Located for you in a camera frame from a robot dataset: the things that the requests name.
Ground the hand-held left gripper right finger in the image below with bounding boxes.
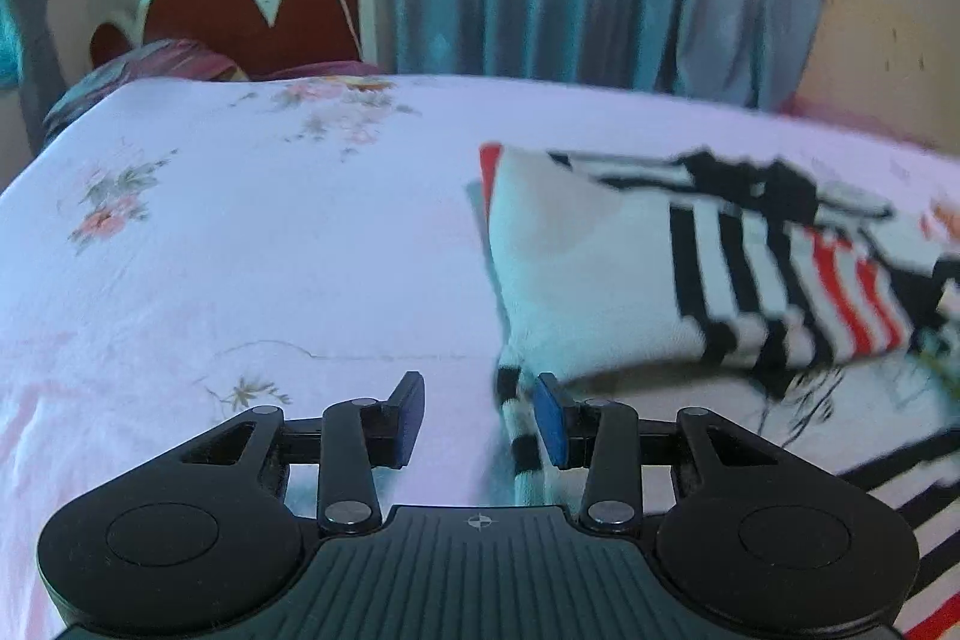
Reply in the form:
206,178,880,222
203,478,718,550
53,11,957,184
532,374,785,534

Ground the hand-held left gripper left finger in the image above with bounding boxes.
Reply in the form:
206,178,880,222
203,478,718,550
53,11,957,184
177,372,426,534

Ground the black white red striped sweater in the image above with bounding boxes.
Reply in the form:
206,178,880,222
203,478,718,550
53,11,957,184
466,143,960,640

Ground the pink floral bed sheet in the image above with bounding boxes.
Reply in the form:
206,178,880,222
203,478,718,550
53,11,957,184
0,74,960,640

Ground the red white scalloped headboard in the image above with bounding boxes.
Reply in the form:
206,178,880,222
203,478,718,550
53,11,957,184
90,0,376,82

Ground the white hanging cord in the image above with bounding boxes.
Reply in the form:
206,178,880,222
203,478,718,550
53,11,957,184
328,0,361,62

